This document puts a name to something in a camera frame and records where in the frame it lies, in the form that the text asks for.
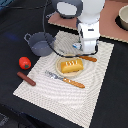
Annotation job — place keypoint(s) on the fork with wooden handle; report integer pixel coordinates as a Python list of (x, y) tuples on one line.
[(54, 76)]

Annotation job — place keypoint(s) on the brown toy sausage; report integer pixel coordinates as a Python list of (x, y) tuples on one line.
[(27, 79)]

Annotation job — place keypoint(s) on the knife with wooden handle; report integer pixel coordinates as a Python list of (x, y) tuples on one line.
[(82, 57)]

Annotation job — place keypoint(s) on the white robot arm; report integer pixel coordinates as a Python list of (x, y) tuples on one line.
[(91, 11)]

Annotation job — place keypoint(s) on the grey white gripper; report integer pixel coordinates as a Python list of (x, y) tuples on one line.
[(88, 34)]

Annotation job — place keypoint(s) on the white woven placemat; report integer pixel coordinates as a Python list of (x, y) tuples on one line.
[(70, 102)]

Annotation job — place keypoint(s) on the yellow toy bread loaf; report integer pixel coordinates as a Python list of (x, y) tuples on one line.
[(72, 66)]

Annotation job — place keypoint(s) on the round wooden plate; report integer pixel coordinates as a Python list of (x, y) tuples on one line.
[(58, 67)]

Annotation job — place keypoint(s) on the red toy tomato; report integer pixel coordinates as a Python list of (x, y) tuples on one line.
[(24, 63)]

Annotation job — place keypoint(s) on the beige bowl on stove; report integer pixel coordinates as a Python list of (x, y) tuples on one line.
[(123, 14)]

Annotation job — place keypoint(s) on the white toy fish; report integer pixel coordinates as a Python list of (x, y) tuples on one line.
[(77, 46)]

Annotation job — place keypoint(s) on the grey saucepan on stove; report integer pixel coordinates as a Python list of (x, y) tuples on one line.
[(68, 8)]

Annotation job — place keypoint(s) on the grey pot with handles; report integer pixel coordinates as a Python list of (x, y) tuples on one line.
[(41, 44)]

